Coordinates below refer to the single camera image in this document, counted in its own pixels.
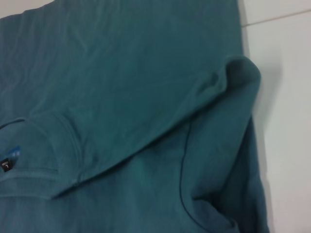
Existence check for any teal t-shirt with FREE print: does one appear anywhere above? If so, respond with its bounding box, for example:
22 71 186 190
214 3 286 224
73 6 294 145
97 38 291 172
0 0 270 233

